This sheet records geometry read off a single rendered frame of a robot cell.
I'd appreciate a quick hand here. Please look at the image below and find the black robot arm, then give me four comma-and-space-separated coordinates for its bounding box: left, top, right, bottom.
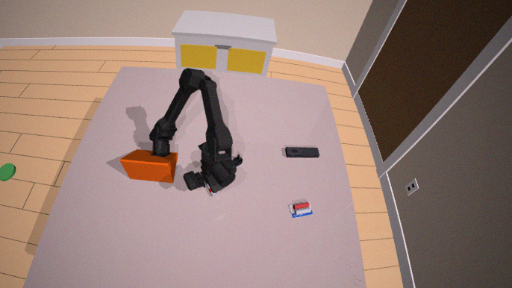
149, 68, 236, 193

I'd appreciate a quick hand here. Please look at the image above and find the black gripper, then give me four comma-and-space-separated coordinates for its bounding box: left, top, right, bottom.
183, 160, 237, 190

